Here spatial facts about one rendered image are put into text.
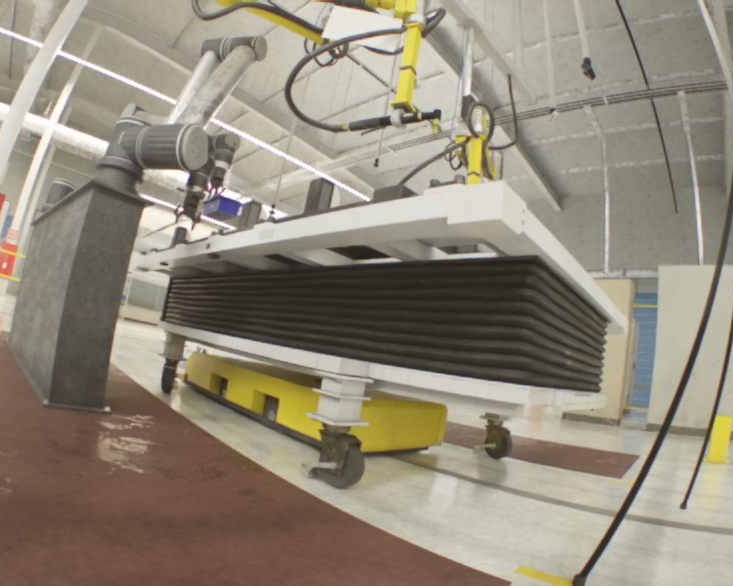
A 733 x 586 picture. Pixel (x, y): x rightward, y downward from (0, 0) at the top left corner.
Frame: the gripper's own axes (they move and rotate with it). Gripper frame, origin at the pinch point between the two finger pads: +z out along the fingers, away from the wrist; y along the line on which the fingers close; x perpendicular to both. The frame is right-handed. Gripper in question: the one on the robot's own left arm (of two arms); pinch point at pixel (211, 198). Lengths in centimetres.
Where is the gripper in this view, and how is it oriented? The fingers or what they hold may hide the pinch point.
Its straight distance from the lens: 229.4
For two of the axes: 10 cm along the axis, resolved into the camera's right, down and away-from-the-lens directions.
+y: 6.8, 2.3, 7.0
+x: -7.1, -0.1, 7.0
